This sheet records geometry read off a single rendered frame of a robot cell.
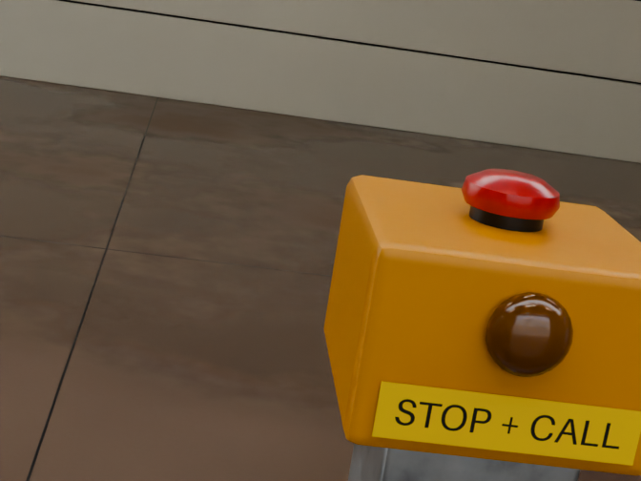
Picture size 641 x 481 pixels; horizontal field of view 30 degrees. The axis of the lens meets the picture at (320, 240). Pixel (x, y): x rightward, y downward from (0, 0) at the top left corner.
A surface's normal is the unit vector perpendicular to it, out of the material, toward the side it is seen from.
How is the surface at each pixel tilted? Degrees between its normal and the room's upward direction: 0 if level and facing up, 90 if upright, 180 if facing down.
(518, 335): 86
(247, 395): 0
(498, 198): 79
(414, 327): 90
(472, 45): 90
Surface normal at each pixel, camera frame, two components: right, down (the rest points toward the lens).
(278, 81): 0.07, 0.27
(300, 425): 0.15, -0.96
